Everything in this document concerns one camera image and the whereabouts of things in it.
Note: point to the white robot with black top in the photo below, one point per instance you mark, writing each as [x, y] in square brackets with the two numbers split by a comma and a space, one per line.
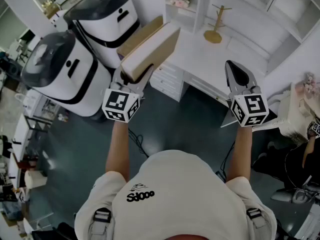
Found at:
[110, 21]
[82, 84]

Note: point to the small pink flower bouquet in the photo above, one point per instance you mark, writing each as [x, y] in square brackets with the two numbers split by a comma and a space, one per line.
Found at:
[311, 84]

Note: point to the wooden mug tree stand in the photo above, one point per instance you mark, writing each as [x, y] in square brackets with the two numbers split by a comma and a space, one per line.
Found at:
[213, 36]

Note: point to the white round stool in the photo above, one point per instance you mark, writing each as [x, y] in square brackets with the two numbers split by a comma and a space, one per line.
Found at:
[35, 180]

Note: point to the person's right forearm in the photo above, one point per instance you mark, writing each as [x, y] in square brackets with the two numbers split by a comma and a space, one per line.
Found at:
[241, 154]

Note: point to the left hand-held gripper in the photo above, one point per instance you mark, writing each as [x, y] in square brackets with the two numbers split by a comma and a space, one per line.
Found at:
[120, 101]

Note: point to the pink and white flower bunch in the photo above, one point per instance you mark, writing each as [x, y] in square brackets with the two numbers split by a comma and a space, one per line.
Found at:
[178, 0]

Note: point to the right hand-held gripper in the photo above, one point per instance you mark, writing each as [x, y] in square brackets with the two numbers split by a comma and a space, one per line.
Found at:
[250, 109]

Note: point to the white lace covered furniture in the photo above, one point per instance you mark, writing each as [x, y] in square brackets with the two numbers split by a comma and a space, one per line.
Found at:
[292, 114]

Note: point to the white desk with drawers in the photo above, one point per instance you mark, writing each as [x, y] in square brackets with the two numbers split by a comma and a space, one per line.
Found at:
[212, 56]

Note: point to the person's beige printed shirt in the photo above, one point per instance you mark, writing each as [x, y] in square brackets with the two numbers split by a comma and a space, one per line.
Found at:
[180, 184]

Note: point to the brown cardboard box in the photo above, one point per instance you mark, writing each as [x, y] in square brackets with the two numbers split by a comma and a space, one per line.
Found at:
[140, 36]

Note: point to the person's left forearm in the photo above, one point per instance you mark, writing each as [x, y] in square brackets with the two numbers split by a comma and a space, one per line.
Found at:
[118, 149]

